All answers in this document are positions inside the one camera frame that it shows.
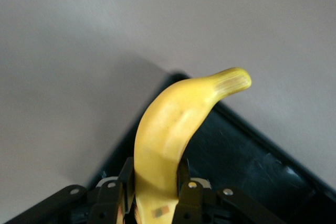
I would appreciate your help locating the black plastic box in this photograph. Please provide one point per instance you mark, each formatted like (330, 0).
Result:
(236, 155)

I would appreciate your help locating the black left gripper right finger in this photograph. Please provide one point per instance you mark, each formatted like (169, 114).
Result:
(199, 205)

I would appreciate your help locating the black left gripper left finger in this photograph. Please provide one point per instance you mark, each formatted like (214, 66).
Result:
(105, 203)

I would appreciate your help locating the yellow banana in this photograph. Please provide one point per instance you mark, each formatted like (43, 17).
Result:
(168, 129)

